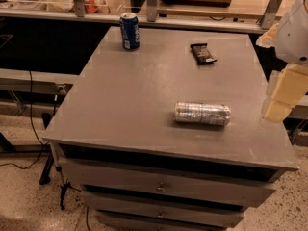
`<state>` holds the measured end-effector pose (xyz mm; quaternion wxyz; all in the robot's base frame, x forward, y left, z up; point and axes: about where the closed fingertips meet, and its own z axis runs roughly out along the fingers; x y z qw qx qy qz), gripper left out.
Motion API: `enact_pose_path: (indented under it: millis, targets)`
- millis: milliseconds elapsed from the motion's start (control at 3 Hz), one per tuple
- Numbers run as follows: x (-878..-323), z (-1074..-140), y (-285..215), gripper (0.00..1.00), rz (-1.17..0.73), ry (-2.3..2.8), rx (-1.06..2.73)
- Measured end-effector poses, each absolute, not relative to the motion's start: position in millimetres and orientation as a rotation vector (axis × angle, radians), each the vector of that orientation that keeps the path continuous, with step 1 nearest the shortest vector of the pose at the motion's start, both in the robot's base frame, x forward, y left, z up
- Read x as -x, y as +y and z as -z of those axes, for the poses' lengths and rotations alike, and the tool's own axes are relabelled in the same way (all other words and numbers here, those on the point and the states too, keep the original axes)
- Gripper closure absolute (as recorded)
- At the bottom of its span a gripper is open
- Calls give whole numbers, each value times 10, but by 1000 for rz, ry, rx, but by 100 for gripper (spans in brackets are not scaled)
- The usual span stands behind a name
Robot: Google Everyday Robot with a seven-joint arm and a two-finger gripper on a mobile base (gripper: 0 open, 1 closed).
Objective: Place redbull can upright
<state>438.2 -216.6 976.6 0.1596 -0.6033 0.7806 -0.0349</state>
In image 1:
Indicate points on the brass drawer knob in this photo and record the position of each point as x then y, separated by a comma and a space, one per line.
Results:
161, 188
160, 214

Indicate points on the brass middle drawer knob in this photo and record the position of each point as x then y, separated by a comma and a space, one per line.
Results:
160, 214

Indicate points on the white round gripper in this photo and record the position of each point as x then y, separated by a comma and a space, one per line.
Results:
294, 36

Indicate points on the blue pepsi can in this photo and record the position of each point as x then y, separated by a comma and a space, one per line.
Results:
129, 26

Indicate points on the black snack bar wrapper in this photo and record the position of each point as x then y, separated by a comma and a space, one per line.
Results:
202, 54

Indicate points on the silver redbull can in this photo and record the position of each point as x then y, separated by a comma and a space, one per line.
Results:
201, 113

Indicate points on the brass top drawer knob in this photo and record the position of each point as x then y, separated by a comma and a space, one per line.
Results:
161, 188

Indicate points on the black tripod stand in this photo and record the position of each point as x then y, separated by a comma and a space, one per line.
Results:
52, 161

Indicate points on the grey metal rail frame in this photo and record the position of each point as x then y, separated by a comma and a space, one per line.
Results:
242, 16

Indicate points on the grey drawer cabinet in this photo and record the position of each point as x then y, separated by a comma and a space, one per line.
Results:
115, 133

